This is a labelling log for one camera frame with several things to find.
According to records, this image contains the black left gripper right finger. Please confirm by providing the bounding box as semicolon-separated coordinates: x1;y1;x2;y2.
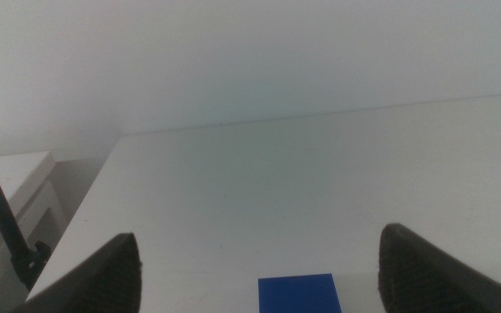
377;223;501;313

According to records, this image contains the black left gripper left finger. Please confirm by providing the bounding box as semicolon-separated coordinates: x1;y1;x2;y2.
9;232;144;313

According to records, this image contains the blue cube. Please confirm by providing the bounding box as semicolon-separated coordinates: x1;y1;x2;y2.
257;272;344;313

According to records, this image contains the white side table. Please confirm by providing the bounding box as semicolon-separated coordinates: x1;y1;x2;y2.
0;150;70;313

